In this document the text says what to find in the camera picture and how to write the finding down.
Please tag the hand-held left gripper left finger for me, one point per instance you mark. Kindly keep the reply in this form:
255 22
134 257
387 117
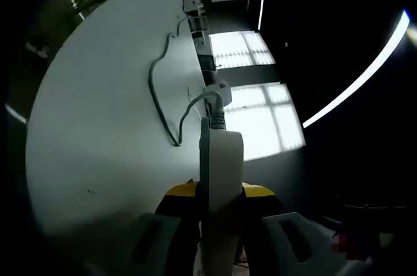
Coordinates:
153 243

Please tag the green potted plant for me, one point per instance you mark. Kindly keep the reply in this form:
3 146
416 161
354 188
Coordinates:
205 1

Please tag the group of white office chairs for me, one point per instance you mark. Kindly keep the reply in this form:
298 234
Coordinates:
198 23

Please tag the curved ceiling light strip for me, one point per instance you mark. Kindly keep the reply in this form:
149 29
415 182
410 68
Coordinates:
358 74

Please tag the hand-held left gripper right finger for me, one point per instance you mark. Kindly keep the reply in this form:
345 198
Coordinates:
286 240

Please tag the white power strip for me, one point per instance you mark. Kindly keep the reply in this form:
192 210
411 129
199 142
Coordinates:
224 165

